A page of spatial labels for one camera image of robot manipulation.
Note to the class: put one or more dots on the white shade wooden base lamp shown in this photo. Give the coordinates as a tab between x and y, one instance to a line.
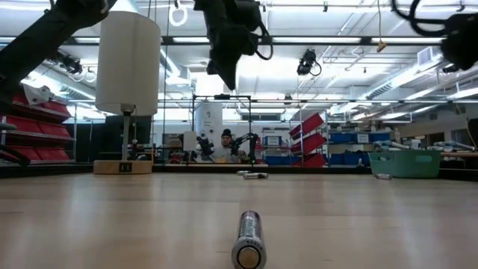
127	74

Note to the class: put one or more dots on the grey rolled tube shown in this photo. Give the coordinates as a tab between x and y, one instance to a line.
392	145
453	145

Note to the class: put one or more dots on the black ceiling camera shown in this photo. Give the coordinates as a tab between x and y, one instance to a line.
307	61
72	66

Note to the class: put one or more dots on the white ceiling vent box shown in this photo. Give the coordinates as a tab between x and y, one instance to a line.
425	56

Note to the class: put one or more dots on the silver AA battery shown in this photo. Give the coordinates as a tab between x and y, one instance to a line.
249	239
255	175
242	172
383	176

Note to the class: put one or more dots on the black chair armrest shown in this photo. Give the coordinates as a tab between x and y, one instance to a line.
5	127

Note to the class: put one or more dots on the black aluminium table frame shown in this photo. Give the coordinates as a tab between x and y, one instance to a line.
186	169

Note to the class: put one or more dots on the person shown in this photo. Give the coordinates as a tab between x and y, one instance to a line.
226	140

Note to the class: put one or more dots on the yellow hanging plug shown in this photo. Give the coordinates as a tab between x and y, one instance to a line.
381	46

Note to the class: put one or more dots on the silver air duct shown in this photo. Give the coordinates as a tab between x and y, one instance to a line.
80	91

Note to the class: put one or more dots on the blue storage bin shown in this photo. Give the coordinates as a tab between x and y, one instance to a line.
280	160

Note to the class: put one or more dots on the red bin shelving rack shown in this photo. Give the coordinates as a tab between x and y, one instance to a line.
52	130

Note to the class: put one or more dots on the blue framed sign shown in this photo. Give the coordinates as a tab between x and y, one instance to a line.
272	141

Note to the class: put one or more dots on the white cylindrical tank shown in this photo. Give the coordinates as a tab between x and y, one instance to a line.
209	119

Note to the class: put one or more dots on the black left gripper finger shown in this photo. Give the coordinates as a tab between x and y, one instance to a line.
232	71
218	68

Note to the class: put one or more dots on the black monitor screen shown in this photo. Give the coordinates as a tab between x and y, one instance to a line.
112	138

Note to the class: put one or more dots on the black background station frame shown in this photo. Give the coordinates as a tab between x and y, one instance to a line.
224	96

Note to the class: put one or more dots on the black background robot arm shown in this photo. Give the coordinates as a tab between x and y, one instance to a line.
204	147
246	142

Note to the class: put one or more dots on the wooden background table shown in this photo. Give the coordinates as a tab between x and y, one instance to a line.
459	154

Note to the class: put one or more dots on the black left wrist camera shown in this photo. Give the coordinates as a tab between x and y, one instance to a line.
246	15

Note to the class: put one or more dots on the teal plastic bin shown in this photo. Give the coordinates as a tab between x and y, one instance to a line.
403	164

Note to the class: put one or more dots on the blue bin shelf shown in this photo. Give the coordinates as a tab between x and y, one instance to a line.
340	138

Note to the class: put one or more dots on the tilted red bin rack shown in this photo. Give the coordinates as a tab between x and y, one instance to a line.
308	143

